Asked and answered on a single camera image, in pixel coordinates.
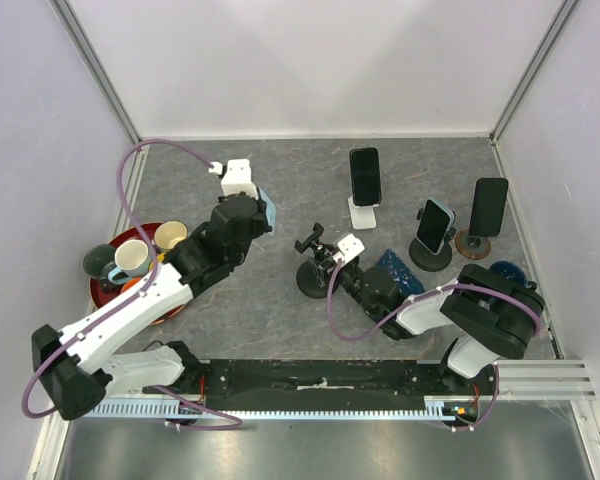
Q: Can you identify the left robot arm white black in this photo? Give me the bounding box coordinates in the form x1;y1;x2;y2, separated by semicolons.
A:
31;192;276;420

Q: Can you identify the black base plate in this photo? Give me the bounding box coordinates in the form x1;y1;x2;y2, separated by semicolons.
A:
168;359;495;411

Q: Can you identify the light blue phone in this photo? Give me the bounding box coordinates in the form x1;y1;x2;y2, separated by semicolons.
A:
258;187;277;236

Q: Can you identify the black round phone stand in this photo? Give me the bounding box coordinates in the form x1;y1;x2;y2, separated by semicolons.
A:
294;223;335;300

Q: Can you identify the black phone on wooden stand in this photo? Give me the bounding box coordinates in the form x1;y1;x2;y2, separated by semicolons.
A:
469;178;509;237

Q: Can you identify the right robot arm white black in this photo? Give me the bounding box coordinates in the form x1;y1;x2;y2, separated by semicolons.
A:
326;262;546;394

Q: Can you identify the white mug blue handle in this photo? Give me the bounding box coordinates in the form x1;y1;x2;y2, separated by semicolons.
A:
106;239;152;285

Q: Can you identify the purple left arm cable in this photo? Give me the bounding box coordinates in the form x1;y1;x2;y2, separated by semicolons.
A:
21;138;244;431

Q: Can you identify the dark green mug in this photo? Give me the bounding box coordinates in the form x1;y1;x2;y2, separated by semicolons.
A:
82;244;116;280

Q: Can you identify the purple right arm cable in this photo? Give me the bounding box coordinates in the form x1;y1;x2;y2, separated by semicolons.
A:
326;259;546;434

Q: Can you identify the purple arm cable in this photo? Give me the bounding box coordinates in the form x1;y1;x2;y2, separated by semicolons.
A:
326;259;546;434
21;138;244;431

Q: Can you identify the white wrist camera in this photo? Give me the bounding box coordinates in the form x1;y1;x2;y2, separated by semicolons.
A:
332;233;365;266
208;159;259;199

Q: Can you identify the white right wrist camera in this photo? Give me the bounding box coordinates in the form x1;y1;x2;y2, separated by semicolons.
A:
332;233;365;266

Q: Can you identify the black round stand right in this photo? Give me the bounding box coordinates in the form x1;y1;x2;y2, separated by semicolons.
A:
409;226;456;272

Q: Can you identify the light blue cable duct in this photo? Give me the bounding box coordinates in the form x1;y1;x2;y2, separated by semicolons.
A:
85;397;455;422

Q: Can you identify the black phone on white stand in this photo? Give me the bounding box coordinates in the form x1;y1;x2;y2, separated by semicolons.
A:
349;147;382;207

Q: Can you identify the orange cup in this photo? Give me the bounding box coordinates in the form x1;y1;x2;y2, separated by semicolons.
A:
120;277;141;294

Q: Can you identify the blue leaf-shaped plate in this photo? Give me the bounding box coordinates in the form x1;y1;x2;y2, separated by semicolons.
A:
376;249;425;297

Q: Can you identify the wooden round phone stand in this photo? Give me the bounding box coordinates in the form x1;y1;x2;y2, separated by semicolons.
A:
455;229;491;260

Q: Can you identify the beige mug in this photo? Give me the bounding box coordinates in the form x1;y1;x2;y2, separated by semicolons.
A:
153;220;189;252

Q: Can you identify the dark blue mug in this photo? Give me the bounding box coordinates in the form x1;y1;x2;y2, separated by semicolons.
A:
489;260;537;290

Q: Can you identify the red round tray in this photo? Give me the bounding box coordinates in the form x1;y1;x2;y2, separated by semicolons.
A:
90;222;187;325

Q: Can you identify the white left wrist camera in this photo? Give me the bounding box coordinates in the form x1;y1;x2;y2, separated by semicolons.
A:
208;159;259;199

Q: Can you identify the white phone stand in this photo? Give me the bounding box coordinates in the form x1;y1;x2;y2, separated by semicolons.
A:
348;196;378;230

